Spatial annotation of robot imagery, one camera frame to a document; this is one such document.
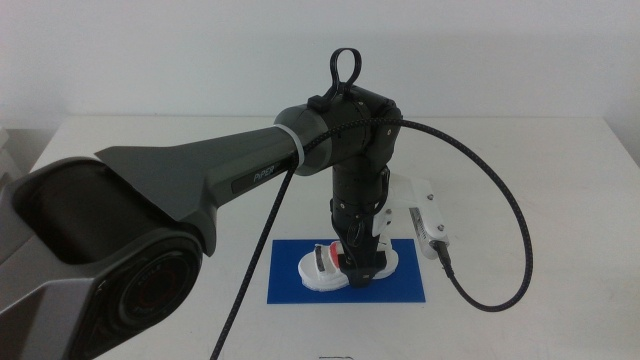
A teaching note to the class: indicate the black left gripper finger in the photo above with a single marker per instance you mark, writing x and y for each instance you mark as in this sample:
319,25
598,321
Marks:
362,277
381,258

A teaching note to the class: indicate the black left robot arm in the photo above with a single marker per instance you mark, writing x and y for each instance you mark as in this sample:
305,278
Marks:
150,200

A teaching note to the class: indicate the blue rectangular mat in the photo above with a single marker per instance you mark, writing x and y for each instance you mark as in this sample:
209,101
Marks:
402,290

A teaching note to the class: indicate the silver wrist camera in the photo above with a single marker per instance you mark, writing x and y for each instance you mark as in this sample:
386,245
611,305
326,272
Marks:
425,232

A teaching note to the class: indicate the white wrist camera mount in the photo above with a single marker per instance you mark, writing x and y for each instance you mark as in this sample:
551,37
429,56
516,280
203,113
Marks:
412,192

